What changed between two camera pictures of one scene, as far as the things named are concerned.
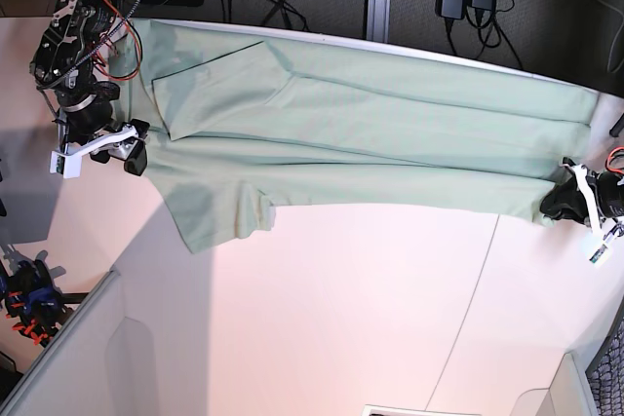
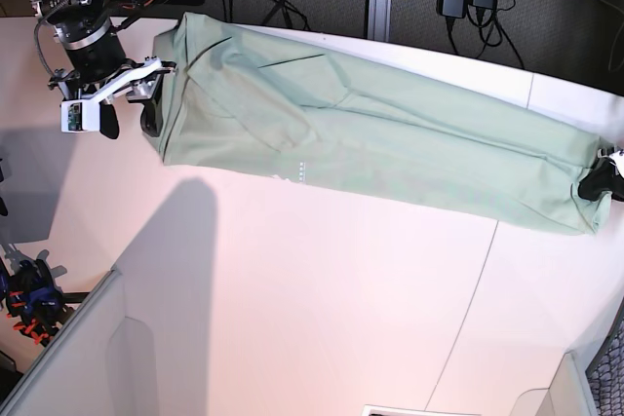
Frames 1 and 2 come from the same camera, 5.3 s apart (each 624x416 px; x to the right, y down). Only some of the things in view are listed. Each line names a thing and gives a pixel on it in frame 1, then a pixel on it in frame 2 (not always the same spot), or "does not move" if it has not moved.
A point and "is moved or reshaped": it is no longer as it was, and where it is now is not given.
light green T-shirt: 246,119 is moved or reshaped
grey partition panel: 101,363 does not move
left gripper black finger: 565,201 → 603,177
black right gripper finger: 101,157 → 108,120
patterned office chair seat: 605,374 does not move
